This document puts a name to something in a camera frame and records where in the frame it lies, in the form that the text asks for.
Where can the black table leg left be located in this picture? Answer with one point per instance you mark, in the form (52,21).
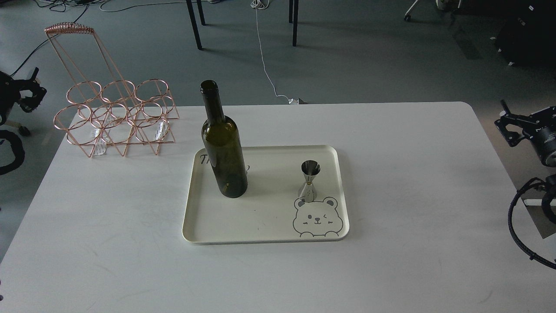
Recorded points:
(193,20)

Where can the black table leg right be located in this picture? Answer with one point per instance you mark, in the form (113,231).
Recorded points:
(293,7)

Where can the cream bear serving tray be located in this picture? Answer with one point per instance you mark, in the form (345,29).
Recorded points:
(270,210)

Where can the steel double jigger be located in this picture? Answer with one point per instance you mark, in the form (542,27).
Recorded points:
(310,169)

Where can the black table leg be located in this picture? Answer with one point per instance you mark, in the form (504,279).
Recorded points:
(193,20)
(293,7)

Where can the rose gold wire bottle rack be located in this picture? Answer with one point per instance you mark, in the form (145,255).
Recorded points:
(116,114)

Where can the dark equipment box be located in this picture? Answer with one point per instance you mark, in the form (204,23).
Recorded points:
(528,37)

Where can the dark green wine bottle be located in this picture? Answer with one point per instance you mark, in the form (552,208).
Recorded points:
(222,142)

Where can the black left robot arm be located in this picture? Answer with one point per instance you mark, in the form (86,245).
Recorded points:
(28,94)

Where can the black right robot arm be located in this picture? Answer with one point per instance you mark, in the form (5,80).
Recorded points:
(540,129)

